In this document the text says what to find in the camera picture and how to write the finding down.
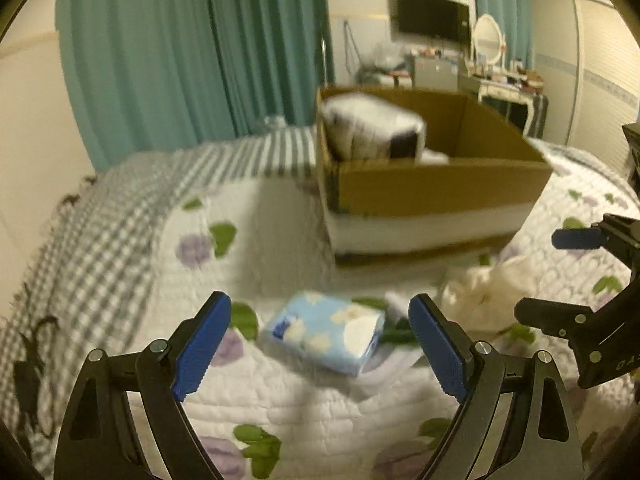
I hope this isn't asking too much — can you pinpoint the blue patterned tissue pack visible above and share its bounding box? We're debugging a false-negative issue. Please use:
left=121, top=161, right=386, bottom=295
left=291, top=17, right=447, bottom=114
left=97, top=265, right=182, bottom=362
left=263, top=290, right=386, bottom=377

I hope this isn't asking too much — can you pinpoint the white dressing table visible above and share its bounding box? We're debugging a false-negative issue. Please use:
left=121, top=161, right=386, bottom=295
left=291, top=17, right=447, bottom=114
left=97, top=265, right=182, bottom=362
left=457, top=66, right=549, bottom=137

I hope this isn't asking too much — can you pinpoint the wide teal curtain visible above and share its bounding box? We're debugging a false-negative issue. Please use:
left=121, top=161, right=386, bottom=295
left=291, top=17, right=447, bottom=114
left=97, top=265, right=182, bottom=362
left=55, top=0, right=332, bottom=173

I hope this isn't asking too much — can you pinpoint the crumpled white cloth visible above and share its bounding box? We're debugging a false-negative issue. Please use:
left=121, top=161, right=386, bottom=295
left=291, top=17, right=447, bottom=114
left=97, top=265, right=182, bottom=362
left=439, top=255, right=537, bottom=333

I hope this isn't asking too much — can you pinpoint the small white cabinet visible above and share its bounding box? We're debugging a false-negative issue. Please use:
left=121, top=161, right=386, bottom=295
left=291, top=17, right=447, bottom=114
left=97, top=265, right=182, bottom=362
left=412, top=53, right=461, bottom=92

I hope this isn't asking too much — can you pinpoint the black wall television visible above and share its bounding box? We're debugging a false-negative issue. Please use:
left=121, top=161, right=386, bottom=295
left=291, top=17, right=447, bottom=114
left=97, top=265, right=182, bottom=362
left=396, top=0, right=471, bottom=44

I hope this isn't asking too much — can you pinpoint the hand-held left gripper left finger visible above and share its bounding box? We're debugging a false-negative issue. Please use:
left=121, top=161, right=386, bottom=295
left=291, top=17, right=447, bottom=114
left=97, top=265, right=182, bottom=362
left=53, top=291, right=232, bottom=480

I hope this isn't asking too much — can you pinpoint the white and black tissue pack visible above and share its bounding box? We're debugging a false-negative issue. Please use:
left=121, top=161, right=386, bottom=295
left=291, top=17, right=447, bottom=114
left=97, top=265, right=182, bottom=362
left=321, top=94, right=427, bottom=162

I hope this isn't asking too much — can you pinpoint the brown cardboard box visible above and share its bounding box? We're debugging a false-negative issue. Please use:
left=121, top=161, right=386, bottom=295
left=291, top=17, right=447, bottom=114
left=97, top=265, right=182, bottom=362
left=315, top=85, right=555, bottom=267

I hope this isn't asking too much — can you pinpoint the oval white vanity mirror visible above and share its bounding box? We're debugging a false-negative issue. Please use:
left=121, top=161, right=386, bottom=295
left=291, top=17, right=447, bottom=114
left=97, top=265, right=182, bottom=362
left=471, top=14, right=507, bottom=69

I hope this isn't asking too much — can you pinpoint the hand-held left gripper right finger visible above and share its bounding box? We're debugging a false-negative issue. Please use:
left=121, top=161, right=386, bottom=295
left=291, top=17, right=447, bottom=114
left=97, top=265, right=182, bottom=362
left=407, top=293, right=586, bottom=480

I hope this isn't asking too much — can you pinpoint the white wardrobe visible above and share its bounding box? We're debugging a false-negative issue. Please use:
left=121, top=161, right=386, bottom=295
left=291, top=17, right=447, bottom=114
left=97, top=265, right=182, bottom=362
left=529, top=0, right=640, bottom=173

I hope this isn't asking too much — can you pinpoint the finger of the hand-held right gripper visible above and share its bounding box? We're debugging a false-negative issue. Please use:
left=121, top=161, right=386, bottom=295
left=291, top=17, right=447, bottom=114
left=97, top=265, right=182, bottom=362
left=514, top=270, right=640, bottom=389
left=552, top=212, right=640, bottom=281

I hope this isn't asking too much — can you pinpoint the grey checked blanket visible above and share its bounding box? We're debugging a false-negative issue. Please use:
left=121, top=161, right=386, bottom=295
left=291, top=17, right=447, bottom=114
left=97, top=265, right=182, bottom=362
left=0, top=125, right=323, bottom=480

